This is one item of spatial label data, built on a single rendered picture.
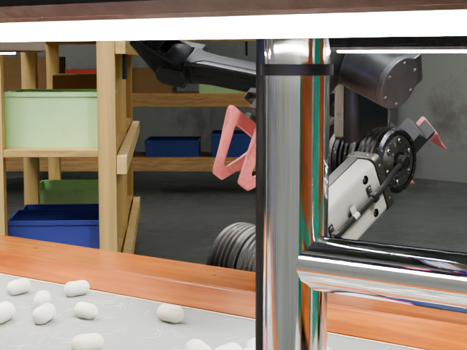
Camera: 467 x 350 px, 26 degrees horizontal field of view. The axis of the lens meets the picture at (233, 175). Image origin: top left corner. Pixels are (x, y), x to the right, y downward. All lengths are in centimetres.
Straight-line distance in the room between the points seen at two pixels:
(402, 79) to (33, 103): 295
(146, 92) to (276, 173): 742
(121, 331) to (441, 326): 34
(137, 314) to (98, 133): 261
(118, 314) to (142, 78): 663
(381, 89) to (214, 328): 32
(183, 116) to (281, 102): 988
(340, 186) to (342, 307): 41
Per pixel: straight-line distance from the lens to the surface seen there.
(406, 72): 104
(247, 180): 102
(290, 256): 36
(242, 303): 117
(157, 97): 766
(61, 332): 112
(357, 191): 152
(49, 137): 390
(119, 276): 130
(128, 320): 116
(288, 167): 36
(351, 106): 161
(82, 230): 393
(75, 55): 934
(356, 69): 104
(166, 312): 114
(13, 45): 105
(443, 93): 874
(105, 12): 16
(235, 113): 112
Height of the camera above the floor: 103
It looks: 7 degrees down
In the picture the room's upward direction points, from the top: straight up
